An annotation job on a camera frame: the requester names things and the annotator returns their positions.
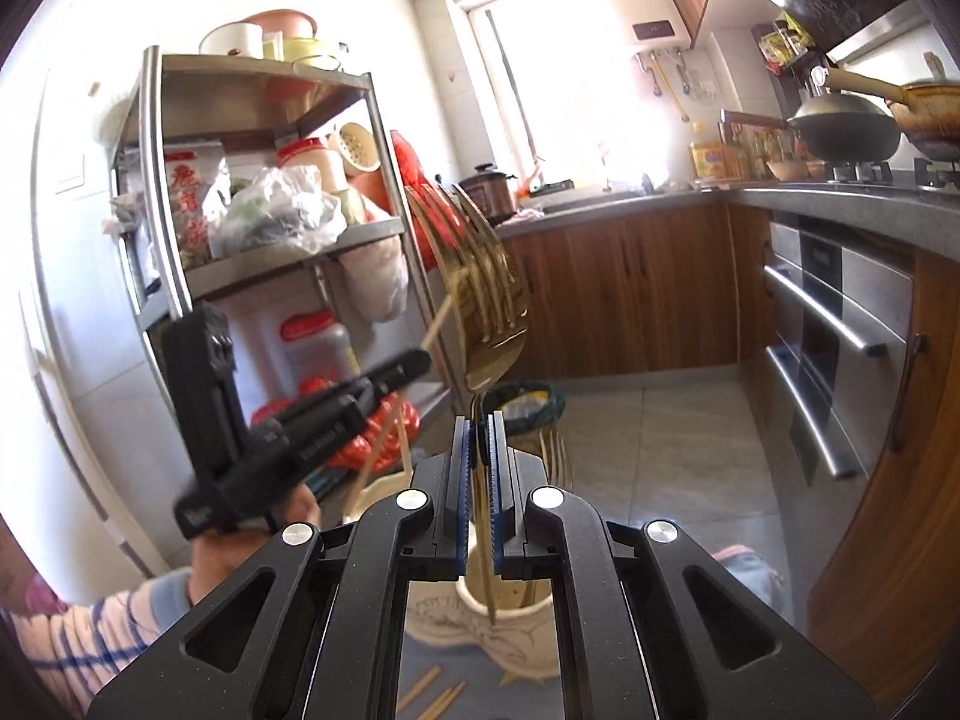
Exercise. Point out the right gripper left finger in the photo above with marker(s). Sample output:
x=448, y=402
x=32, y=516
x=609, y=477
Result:
x=459, y=491

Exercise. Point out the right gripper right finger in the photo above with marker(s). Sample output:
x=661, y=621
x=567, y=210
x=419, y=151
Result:
x=501, y=465

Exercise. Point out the wooden chopstick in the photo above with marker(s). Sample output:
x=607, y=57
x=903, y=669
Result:
x=357, y=499
x=403, y=438
x=443, y=702
x=417, y=688

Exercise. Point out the silver fork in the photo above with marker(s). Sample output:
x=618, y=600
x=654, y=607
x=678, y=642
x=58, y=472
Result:
x=555, y=458

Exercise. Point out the left forearm striped sleeve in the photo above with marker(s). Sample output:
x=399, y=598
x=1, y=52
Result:
x=53, y=665

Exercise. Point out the person's left hand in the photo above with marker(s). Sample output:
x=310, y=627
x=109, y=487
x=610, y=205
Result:
x=215, y=556

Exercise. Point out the trash bin with bag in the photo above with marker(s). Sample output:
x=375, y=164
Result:
x=528, y=406

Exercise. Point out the red lid plastic jar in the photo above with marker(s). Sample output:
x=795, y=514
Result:
x=318, y=346

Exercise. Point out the white floral ceramic utensil holder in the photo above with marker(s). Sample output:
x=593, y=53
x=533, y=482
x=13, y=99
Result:
x=520, y=638

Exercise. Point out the hanging white plastic bag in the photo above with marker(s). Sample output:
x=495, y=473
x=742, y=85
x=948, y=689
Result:
x=377, y=277

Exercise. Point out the wooden lower cabinets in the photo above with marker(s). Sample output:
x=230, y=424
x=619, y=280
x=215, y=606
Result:
x=654, y=325

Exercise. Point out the hanging red plastic bag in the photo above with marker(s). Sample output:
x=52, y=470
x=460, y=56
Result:
x=416, y=186

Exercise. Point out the brown rice cooker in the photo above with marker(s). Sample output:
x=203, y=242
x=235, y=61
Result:
x=491, y=190

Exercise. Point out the yellow tin can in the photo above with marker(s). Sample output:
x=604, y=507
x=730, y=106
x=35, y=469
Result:
x=709, y=160

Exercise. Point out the stainless built-in oven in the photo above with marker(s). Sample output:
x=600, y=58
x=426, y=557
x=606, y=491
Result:
x=842, y=304

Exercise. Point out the white water heater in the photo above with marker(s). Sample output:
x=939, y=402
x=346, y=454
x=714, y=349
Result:
x=653, y=24

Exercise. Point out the black wok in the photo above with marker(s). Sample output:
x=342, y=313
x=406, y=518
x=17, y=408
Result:
x=836, y=127

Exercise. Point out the grey countertop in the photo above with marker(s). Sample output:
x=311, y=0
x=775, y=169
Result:
x=919, y=216

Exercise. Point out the brown pan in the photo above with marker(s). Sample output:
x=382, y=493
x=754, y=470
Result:
x=926, y=111

